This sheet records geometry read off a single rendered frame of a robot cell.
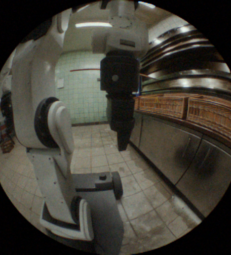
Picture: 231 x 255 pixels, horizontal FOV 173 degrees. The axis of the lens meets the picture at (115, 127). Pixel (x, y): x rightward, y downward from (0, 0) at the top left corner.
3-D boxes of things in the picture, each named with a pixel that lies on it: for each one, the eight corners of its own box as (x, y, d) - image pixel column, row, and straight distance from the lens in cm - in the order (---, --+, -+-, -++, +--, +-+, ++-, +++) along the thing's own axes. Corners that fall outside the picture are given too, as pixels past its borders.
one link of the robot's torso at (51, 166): (93, 229, 42) (53, 89, 18) (51, 220, 50) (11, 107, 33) (92, 205, 49) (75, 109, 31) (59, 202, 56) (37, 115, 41)
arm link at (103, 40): (148, 74, 17) (147, 30, 22) (89, 69, 14) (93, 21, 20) (127, 77, 26) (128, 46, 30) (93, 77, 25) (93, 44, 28)
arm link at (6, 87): (4, 106, 40) (2, 78, 42) (-1, 110, 51) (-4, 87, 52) (21, 95, 46) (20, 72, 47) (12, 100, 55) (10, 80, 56)
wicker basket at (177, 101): (162, 111, 130) (163, 93, 132) (197, 118, 106) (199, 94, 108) (138, 110, 96) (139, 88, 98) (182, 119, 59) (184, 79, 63)
